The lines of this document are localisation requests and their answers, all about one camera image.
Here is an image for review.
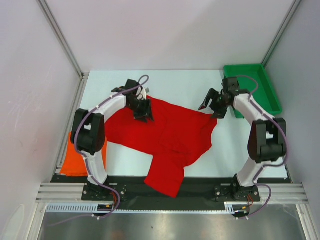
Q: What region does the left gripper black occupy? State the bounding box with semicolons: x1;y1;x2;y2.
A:
126;97;154;123

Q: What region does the aluminium frame post right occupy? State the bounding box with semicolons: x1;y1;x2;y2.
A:
261;0;303;67

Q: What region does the white slotted cable duct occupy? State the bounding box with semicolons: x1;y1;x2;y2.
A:
46;203;114;214

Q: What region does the aluminium frame rail left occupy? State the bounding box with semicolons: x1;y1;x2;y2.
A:
36;0;86;174

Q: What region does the green plastic tray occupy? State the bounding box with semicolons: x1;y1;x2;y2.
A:
223;63;283;116

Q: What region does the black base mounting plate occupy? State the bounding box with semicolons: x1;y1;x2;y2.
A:
50;174;292;211

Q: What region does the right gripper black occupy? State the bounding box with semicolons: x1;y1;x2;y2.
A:
199;88;230;120

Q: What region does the aluminium front rail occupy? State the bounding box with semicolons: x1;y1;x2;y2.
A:
35;183;309;205

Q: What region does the red t-shirt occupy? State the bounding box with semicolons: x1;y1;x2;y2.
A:
105;96;218;184

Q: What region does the orange folded t-shirt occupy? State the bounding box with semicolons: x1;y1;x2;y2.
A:
59;131;108;178

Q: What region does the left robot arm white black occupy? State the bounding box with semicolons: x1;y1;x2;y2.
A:
70;75;154;200

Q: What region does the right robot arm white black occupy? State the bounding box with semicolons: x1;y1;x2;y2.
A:
199;76;288;202

